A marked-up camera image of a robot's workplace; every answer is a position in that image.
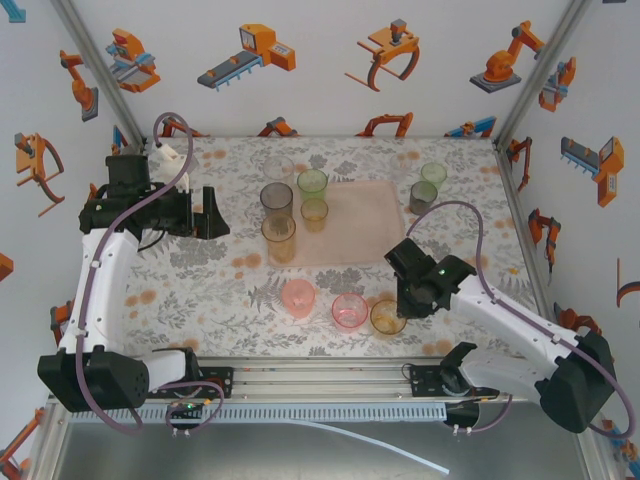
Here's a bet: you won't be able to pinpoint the short grey plastic glass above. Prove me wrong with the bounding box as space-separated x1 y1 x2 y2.
408 180 439 217

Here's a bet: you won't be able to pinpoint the white plastic strip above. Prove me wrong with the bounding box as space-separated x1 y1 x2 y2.
287 418 451 475

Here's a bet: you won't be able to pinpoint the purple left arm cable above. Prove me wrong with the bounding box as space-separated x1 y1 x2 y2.
74 112 226 442

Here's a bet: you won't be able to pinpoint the aluminium side rail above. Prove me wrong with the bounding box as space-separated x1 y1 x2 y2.
492 138 566 360

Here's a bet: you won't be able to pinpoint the tall grey plastic glass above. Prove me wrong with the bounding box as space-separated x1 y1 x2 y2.
259 181 295 221

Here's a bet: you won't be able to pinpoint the tall orange plastic glass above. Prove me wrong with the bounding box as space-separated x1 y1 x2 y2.
260 212 298 265

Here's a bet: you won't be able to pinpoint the aluminium front frame rails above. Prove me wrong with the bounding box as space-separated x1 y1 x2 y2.
47 355 594 405

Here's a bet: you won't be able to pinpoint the grey slotted cable duct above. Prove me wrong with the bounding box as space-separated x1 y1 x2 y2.
67 402 449 425

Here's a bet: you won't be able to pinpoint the green plastic glass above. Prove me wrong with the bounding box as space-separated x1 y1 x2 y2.
419 161 448 191
296 168 329 203

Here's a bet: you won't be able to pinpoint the pink frosted plastic glass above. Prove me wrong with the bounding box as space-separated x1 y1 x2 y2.
280 278 317 320

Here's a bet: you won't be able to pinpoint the grey metal base plate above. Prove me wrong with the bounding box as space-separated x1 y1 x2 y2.
49 422 601 480

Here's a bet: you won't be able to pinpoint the aluminium frame post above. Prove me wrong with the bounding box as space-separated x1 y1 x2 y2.
49 0 150 146
494 0 596 149

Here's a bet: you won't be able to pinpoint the floral tablecloth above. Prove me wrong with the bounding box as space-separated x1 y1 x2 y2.
92 135 554 359

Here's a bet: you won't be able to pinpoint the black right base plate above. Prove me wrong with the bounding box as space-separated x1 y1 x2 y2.
408 364 451 399

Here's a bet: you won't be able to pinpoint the pink transparent plastic glass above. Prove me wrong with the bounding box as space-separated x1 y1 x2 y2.
331 292 370 332

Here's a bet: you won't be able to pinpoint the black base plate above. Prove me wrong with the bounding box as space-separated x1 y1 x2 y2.
192 366 236 400
408 364 451 399

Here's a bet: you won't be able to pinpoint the pink rectangular tray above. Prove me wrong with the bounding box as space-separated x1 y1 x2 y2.
264 180 410 270

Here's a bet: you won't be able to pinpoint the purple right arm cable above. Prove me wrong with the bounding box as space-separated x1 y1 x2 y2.
405 200 632 441

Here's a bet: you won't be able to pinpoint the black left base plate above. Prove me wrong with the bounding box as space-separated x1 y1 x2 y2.
192 366 236 400

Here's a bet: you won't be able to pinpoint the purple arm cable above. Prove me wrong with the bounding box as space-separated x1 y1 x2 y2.
74 112 226 442
405 200 632 441

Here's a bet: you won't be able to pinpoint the small circuit board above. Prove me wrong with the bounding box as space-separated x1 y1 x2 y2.
171 399 207 417

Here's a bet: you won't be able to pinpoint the short orange plastic glass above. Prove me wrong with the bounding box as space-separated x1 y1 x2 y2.
368 298 407 342
300 197 330 233

